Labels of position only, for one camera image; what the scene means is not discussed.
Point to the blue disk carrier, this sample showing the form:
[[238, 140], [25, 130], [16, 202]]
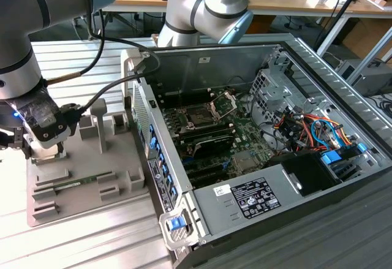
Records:
[[332, 158]]

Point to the green motherboard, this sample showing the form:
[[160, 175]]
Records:
[[245, 137]]

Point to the thin metal locking lever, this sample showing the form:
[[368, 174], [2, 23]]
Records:
[[181, 99]]

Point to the black RAM slot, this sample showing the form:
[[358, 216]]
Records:
[[202, 129], [205, 134]]

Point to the green RAM stick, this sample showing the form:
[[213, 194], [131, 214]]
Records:
[[76, 183]]

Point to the grey desktop computer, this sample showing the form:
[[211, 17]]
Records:
[[373, 79]]

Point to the blue case latch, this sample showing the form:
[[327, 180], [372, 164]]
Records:
[[177, 222]]

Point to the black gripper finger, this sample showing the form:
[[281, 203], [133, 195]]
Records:
[[17, 138], [62, 151]]

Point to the CPU socket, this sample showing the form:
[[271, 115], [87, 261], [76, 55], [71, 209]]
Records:
[[199, 117]]

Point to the open grey PC case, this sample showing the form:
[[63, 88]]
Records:
[[214, 63]]

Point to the black graphics card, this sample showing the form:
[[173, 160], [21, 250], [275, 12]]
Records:
[[214, 145]]

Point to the silver perforated drive cage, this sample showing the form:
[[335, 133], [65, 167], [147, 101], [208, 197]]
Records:
[[269, 91]]

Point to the brown cardboard piece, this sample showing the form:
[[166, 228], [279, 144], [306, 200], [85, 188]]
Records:
[[378, 2]]

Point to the black expansion slot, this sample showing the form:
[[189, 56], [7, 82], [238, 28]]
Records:
[[208, 175], [205, 166]]

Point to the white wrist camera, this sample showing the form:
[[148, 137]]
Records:
[[49, 128]]

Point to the grey labelled power supply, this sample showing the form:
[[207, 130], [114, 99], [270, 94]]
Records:
[[214, 214]]

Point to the black plastic air duct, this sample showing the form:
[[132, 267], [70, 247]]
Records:
[[306, 171]]

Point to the office chair base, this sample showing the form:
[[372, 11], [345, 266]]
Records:
[[82, 18]]

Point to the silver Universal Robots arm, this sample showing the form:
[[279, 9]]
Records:
[[46, 5]]

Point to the black stand pole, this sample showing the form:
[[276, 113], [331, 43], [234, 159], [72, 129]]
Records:
[[337, 17]]

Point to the grey plastic parts rack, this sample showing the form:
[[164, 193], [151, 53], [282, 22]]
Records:
[[85, 165]]

